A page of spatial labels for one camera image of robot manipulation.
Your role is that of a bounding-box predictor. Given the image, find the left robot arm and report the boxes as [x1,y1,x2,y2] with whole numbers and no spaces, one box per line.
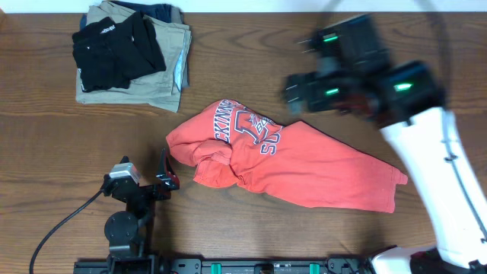
[100,149,180,273]

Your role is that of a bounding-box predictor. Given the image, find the navy folded garment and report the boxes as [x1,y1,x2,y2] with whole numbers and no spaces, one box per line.
[80,1,183,30]

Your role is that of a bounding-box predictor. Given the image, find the orange soccer t-shirt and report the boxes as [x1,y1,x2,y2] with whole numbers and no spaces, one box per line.
[166,99,408,213]

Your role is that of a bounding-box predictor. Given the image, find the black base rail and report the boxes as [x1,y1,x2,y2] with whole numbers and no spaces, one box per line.
[73,256,374,274]

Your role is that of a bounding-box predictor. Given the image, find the black folded garment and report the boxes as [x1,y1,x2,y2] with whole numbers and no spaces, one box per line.
[72,12,167,93]

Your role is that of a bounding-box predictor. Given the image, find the grey folded garment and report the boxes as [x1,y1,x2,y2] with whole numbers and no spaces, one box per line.
[171,6,189,88]

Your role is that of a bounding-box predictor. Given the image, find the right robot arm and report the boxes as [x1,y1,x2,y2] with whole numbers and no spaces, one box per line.
[283,14,486,273]

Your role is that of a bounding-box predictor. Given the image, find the khaki folded pants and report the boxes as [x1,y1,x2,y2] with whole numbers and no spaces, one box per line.
[75,15,192,113]

